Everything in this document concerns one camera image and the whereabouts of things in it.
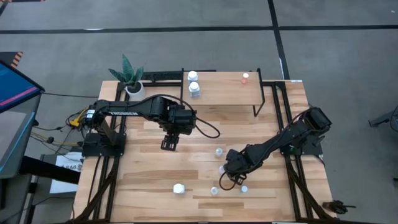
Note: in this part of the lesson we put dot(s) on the white paper sheet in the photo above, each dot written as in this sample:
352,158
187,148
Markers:
66,161

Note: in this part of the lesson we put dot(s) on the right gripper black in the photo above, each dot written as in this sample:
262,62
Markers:
236,161

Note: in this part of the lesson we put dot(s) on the white plant pot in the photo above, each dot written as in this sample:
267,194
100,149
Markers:
136,95

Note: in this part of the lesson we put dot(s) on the black aluminium table frame rail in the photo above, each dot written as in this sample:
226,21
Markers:
293,186
119,88

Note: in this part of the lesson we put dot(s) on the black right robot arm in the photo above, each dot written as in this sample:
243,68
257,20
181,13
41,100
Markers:
280,140

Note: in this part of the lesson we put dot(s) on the orange translucent vial white cap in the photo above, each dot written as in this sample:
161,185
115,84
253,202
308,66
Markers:
245,75

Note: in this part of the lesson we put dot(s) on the black cart leg beam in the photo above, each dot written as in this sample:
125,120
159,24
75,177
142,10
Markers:
46,169

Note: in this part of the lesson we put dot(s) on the black clamp tool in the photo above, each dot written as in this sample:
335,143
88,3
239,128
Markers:
337,207

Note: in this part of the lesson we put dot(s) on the grey equipment cart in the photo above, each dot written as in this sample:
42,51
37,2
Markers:
12,140

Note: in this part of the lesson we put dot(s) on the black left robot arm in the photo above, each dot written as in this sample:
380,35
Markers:
149,109

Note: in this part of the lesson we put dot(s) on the white blue-label supplement bottle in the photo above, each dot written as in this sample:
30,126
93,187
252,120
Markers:
192,76
178,188

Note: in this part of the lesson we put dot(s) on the plain white plastic bottle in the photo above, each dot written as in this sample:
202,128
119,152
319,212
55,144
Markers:
214,190

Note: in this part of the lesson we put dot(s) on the yellow translucent vial white cap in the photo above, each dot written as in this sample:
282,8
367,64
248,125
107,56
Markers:
244,188

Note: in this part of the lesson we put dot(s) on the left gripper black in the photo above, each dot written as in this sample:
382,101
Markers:
172,137

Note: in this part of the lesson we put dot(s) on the blue screen display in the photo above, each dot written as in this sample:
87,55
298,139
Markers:
15,87

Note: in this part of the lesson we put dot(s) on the small white yellow-label bottle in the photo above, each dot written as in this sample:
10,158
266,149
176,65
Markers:
219,152

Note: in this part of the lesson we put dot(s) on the clear bottle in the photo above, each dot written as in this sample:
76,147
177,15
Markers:
194,88

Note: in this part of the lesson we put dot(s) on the black perforated metal bar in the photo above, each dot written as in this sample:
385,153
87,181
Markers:
161,75

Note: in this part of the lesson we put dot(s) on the green snake plant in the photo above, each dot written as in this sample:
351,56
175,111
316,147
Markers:
127,70

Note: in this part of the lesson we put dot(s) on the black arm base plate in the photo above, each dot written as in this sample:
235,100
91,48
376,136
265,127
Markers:
93,150
311,151

